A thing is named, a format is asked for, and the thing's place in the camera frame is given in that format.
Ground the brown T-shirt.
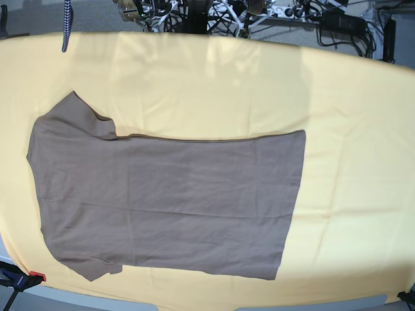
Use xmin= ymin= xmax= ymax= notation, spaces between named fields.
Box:
xmin=27 ymin=93 xmax=306 ymax=281

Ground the yellow table cloth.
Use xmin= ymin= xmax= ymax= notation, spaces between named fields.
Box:
xmin=1 ymin=32 xmax=414 ymax=310

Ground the white power strip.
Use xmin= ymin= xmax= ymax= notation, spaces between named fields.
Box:
xmin=207 ymin=1 xmax=324 ymax=25

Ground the black power adapter box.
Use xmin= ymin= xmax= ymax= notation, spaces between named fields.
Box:
xmin=320 ymin=11 xmax=366 ymax=36

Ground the black computer tower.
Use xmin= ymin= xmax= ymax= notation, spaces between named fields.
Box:
xmin=382 ymin=19 xmax=396 ymax=63

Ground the blue orange table clamp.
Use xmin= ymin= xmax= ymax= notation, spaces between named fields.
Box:
xmin=1 ymin=261 xmax=47 ymax=311

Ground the black clamp right corner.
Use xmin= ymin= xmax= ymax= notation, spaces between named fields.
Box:
xmin=397 ymin=290 xmax=415 ymax=306

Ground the black stand post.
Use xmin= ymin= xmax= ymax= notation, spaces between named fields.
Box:
xmin=184 ymin=0 xmax=210 ymax=34

